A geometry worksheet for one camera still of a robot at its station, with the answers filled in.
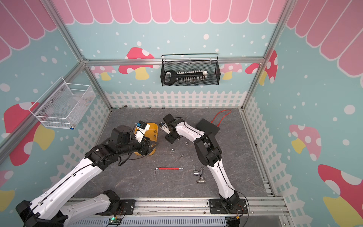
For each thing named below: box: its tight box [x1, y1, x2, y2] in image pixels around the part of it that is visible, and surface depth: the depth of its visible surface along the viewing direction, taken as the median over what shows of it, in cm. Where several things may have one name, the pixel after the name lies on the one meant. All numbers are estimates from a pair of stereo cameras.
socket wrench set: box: [164, 69, 208, 85], surface depth 91 cm
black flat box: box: [195, 118, 221, 143], surface depth 111 cm
